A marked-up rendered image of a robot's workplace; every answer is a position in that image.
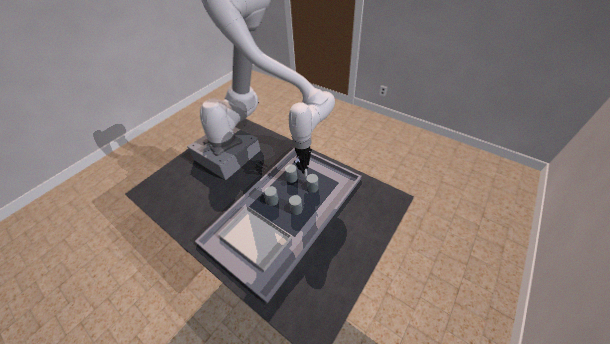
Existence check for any clear glass cylinder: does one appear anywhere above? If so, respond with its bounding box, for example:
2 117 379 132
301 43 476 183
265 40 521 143
285 164 297 183
264 186 279 206
306 174 318 193
289 195 302 215

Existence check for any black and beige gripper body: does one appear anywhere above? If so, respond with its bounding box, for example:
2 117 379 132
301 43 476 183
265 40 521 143
295 146 310 160

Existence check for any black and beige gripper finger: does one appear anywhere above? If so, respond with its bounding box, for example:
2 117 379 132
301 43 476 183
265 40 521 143
294 155 307 178
305 148 312 175

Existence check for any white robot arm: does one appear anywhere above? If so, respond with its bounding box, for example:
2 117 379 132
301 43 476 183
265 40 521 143
200 0 335 156

